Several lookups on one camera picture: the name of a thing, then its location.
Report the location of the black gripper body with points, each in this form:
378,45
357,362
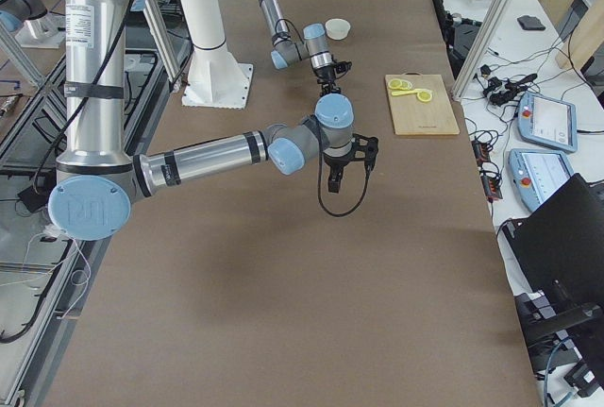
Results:
336,160
325,73

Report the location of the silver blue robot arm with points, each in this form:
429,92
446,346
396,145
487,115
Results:
97,182
311,45

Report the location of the white bowl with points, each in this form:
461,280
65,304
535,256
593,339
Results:
337,29

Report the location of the wooden cutting board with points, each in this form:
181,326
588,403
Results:
412,118

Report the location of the white pillar with base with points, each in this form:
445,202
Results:
215,79

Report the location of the blue teach pendant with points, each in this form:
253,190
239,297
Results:
537,174
547,121

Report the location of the black monitor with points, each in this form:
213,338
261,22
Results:
559,248

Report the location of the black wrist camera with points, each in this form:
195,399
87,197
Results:
365,149
340,68

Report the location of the aluminium frame post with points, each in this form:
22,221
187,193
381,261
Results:
479,48

